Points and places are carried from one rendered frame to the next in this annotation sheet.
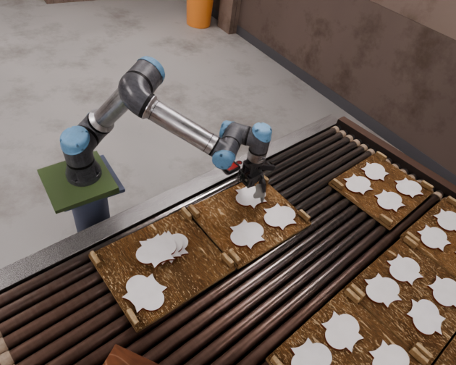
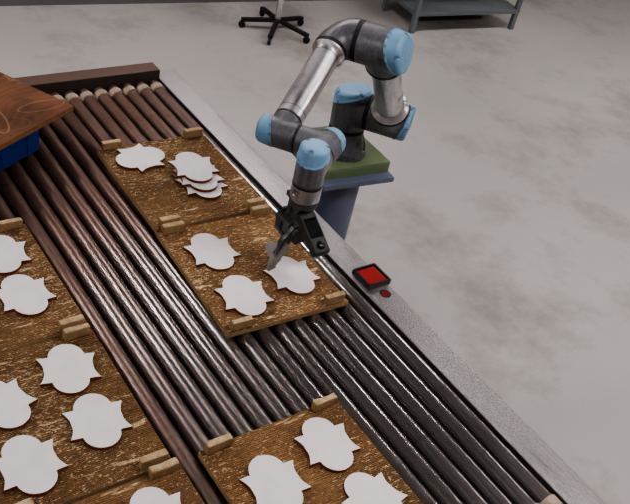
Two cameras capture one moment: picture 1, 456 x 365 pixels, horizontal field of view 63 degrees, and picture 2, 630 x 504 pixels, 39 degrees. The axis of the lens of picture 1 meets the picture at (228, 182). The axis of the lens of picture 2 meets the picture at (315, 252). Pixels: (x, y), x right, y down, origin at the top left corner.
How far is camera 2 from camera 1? 2.33 m
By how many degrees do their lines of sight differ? 69
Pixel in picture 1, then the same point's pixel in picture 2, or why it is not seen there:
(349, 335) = (14, 297)
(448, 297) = (18, 458)
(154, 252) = (190, 164)
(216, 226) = (232, 228)
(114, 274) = (171, 145)
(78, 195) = not seen: hidden behind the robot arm
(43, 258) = (207, 114)
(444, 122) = not seen: outside the picture
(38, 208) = (428, 282)
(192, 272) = (159, 195)
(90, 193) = not seen: hidden behind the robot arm
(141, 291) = (142, 154)
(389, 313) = (26, 361)
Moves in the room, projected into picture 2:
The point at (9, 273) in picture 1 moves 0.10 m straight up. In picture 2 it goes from (192, 97) to (195, 71)
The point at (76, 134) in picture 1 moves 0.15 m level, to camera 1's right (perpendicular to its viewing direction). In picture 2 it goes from (355, 89) to (346, 109)
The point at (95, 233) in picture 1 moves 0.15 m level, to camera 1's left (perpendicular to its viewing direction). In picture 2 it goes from (236, 146) to (250, 124)
